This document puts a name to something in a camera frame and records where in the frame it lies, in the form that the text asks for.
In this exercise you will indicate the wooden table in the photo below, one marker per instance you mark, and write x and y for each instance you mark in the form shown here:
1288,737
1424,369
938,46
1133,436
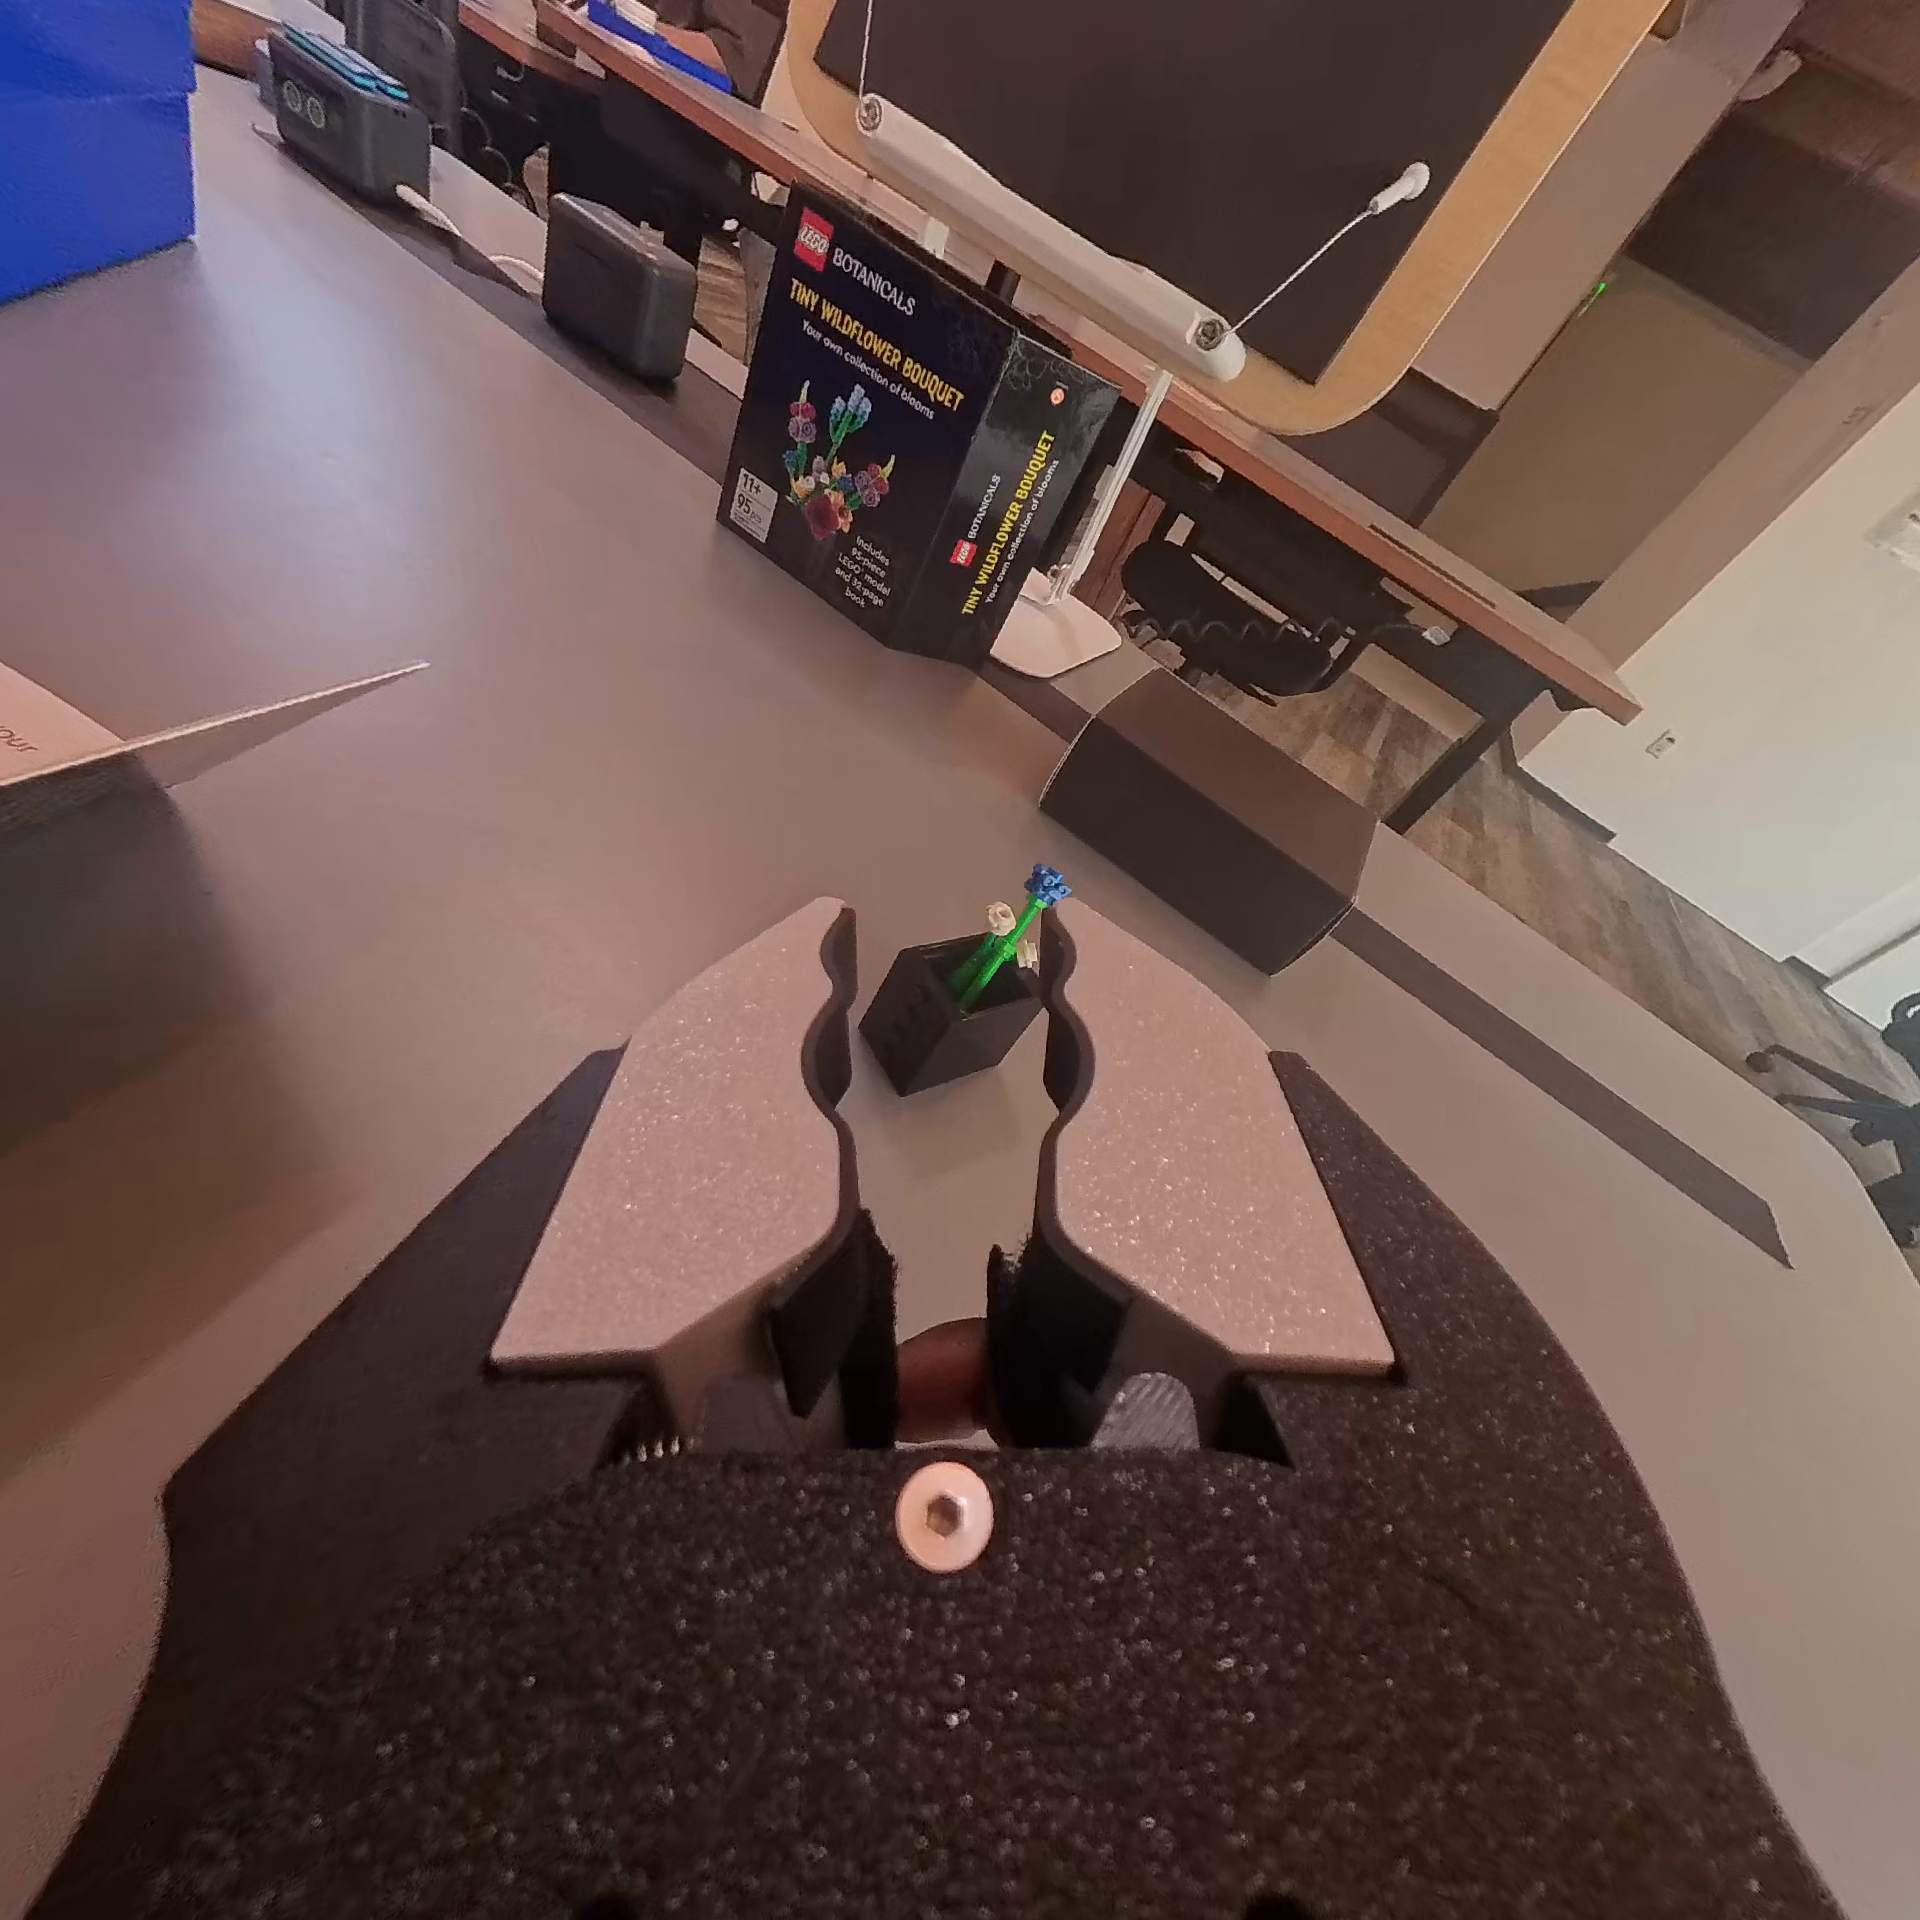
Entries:
1500,616

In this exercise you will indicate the black board on white stand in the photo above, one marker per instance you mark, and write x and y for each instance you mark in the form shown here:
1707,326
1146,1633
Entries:
1200,121

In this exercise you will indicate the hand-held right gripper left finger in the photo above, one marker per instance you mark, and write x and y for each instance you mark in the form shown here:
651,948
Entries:
677,1201

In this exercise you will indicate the grey desk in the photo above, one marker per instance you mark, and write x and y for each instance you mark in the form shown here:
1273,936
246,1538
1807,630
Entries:
451,541

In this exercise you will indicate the black office chair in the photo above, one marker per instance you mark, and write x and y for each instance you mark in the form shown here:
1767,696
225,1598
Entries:
1260,600

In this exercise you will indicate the dark charger block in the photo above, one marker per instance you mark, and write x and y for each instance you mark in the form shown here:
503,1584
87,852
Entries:
346,114

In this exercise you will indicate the small blue flower brick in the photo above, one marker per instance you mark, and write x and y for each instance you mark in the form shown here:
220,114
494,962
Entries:
1045,887

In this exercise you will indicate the matte black box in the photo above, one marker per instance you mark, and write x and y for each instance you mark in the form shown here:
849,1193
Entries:
1200,810

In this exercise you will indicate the black square frame brick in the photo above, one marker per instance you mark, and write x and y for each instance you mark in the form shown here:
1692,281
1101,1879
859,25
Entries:
946,1037

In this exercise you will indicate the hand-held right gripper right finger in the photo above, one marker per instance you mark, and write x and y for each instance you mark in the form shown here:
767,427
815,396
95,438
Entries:
1217,1201

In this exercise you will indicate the green toy rod brick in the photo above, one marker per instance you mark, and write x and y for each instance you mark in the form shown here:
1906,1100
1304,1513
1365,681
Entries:
996,954

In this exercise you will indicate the blue plastic bin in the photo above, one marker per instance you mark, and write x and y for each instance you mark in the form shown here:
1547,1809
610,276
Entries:
91,150

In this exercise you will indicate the black glossy cardboard box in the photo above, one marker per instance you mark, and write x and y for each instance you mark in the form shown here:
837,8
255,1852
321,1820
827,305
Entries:
901,421

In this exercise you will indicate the white instruction booklet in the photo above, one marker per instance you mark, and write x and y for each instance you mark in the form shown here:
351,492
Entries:
180,737

